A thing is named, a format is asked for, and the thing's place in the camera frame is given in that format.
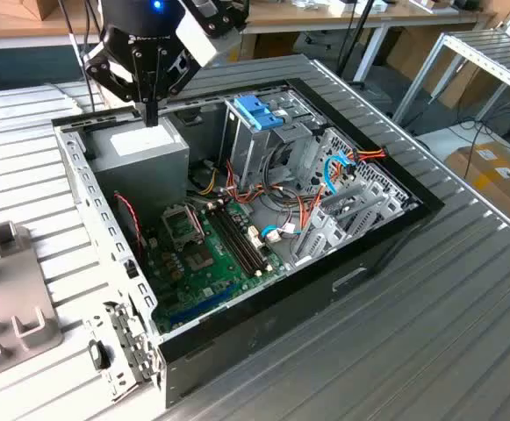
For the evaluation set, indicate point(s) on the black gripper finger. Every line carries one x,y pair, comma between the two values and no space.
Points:
167,83
105,74

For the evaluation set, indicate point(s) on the metal disk bay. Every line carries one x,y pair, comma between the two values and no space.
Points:
327,239

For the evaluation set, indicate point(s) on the brown wooden crate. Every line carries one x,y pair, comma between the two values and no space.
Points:
44,9

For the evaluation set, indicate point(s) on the blue plastic bay latch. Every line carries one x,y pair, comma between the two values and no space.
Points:
254,112

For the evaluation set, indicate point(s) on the grey power supply unit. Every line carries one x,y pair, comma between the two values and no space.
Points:
140,175

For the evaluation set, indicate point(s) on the metal optical drive cage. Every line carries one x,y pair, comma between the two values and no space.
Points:
254,149

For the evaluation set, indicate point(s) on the black case fan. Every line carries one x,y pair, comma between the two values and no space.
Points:
125,228

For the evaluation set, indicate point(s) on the black RAM slot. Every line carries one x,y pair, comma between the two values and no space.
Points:
243,237
232,241

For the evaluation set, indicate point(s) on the beige board connector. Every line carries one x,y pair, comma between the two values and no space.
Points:
255,237

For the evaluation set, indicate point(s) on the black stand pole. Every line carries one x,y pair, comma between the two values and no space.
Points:
360,26

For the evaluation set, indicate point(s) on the green motherboard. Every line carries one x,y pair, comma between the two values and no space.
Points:
202,285

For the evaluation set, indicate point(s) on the blue expansion slot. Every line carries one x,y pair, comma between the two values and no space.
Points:
202,307

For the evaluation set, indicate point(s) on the grey parts rack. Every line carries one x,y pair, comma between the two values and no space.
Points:
9,285

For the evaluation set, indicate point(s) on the open black PC case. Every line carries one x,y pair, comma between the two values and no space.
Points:
281,316

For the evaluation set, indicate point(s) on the black case lock latch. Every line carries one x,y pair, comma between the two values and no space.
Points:
98,355

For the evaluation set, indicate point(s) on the labelled cardboard box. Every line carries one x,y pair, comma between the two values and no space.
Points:
491,184

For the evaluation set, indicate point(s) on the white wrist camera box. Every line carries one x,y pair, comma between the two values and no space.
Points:
197,39

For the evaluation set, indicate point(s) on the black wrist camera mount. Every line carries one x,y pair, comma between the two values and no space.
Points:
215,17

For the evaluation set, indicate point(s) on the wooden desk white frame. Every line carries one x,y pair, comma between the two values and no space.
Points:
412,13
0,24

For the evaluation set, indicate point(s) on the aluminium frame slat table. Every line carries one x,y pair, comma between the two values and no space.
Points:
478,52

